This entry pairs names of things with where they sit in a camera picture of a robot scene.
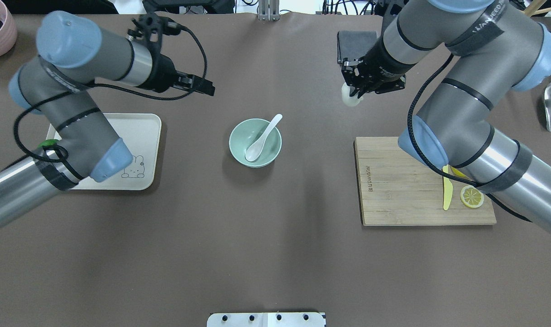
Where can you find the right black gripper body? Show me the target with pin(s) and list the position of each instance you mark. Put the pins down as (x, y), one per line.
(381, 65)

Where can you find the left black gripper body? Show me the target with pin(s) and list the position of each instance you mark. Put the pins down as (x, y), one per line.
(163, 72)

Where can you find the white steamed bun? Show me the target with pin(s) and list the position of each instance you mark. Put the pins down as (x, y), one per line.
(349, 95)

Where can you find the white ceramic spoon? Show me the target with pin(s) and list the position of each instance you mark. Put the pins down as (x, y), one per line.
(254, 151)

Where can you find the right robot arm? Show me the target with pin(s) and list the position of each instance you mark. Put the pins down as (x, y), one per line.
(499, 49)

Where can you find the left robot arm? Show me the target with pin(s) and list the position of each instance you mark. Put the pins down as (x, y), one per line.
(62, 132)

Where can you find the mint green bowl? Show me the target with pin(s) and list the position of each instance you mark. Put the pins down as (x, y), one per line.
(248, 131)

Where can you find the grey folded cloth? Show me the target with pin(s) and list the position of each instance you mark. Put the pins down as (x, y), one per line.
(353, 45)

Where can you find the cream rectangular tray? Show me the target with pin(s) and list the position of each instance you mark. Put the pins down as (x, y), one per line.
(141, 133)

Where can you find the bamboo cutting board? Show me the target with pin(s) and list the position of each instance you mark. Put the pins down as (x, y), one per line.
(397, 190)

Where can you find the green lime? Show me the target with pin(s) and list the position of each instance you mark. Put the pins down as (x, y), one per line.
(48, 143)

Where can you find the lemon slice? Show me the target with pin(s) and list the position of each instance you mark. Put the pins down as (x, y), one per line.
(471, 197)

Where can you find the wooden mug tree stand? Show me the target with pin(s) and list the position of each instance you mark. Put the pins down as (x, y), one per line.
(535, 8)

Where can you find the white mounting plate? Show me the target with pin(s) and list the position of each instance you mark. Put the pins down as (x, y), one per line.
(267, 319)

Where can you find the aluminium frame post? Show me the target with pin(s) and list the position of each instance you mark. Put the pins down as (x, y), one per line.
(268, 10)

